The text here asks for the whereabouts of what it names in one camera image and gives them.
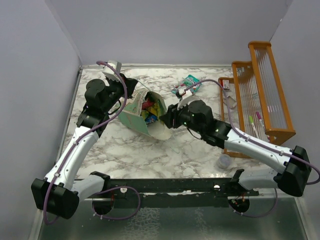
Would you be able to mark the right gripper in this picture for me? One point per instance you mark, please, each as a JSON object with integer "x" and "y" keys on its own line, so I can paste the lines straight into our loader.
{"x": 171, "y": 119}

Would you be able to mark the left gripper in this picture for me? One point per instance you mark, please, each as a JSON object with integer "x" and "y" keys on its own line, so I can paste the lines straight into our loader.
{"x": 132, "y": 82}

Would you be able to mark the yellow green Fox's candy bag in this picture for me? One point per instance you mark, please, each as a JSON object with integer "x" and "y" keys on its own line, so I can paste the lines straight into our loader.
{"x": 150, "y": 107}

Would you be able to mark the blue snack packet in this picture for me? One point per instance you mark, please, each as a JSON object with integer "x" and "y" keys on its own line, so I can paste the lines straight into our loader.
{"x": 151, "y": 119}

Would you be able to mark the green paper gift bag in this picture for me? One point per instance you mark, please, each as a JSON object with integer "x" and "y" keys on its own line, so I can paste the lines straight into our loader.
{"x": 131, "y": 118}

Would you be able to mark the teal Fox's candy bag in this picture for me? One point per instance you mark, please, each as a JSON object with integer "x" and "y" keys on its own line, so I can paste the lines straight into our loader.
{"x": 189, "y": 84}

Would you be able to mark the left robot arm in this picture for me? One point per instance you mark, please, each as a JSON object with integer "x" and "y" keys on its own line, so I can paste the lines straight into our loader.
{"x": 58, "y": 193}

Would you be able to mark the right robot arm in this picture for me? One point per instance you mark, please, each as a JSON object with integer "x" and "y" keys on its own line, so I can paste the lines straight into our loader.
{"x": 289, "y": 169}

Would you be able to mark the grey cardboard piece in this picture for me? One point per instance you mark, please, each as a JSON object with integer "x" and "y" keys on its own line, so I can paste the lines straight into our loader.
{"x": 229, "y": 102}

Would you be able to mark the red white small box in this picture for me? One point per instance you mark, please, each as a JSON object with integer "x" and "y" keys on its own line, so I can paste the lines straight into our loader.
{"x": 226, "y": 84}

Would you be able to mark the small clear plastic cup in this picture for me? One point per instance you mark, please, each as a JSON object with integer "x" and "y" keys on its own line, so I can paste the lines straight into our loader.
{"x": 224, "y": 161}

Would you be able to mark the green marker pen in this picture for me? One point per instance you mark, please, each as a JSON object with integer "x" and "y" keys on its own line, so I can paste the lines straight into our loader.
{"x": 251, "y": 121}

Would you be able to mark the orange wooden tiered rack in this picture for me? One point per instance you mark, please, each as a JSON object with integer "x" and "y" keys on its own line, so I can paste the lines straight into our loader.
{"x": 256, "y": 87}

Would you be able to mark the pink marker pen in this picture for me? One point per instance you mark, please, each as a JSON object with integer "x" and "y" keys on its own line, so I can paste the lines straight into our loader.
{"x": 260, "y": 120}

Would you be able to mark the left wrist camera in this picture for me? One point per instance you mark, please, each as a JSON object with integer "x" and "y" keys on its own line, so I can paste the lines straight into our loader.
{"x": 109, "y": 73}

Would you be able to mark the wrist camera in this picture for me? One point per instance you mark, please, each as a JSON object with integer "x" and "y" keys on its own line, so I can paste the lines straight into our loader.
{"x": 109, "y": 73}
{"x": 184, "y": 94}

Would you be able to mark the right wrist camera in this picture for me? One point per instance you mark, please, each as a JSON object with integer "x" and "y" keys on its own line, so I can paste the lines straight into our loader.
{"x": 184, "y": 94}

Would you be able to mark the black base frame bar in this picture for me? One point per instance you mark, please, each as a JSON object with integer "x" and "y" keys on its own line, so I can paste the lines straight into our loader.
{"x": 169, "y": 193}

